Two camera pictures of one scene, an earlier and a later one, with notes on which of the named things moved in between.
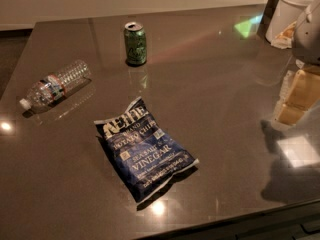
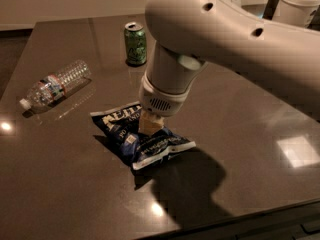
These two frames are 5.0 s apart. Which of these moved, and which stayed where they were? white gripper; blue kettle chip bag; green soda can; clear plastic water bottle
Moved: blue kettle chip bag; white gripper
Stayed: green soda can; clear plastic water bottle
